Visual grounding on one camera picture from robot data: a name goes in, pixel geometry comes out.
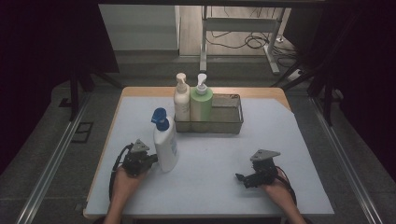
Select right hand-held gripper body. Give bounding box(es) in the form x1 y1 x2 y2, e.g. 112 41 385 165
248 149 282 189

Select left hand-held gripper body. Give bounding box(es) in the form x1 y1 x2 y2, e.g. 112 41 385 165
121 138 153 178

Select white bottle with blue pump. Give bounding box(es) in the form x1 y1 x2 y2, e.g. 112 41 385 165
150 106 180 174

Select metal basket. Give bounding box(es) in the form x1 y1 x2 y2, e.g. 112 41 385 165
173 93 245 135

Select cream pump bottle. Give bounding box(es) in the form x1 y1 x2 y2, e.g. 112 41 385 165
173 72 191 123

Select green pump bottle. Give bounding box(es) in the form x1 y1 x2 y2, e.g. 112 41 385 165
189 73 215 123

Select person's right hand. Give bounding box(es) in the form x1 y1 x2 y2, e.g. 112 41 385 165
261 175 295 208

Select person's left hand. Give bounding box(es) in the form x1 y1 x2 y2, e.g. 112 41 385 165
112 166 149 202

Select white table mat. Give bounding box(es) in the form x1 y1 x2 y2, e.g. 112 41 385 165
84 95 335 217

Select wooden table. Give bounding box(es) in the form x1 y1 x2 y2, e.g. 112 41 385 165
81 86 294 220

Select black metal stand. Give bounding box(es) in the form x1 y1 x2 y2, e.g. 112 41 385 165
270 59 345 128
58 60 124 123

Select white power strip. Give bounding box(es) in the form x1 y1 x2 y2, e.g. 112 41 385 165
287 68 305 82

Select white cabinet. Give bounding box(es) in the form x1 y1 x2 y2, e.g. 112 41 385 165
98 4 181 52

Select dark curtain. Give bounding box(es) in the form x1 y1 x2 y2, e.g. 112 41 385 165
283 0 396 175
0 0 120 176

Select left hand-held gripper cable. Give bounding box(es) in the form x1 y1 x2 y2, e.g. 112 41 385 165
108 143 134 202

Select hand-held gripper cable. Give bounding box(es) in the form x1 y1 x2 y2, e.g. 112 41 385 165
274 165 298 207
108 143 134 202

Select right hand-held gripper cable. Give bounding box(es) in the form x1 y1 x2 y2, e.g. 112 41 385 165
274 165 298 207

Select aluminium floor rail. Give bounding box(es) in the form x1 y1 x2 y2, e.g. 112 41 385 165
14 92 92 224
308 95 387 224

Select black floor cables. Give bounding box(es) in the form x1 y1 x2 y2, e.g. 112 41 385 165
205 6 301 69

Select white desk frame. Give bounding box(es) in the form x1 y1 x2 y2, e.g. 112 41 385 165
199 5 282 77

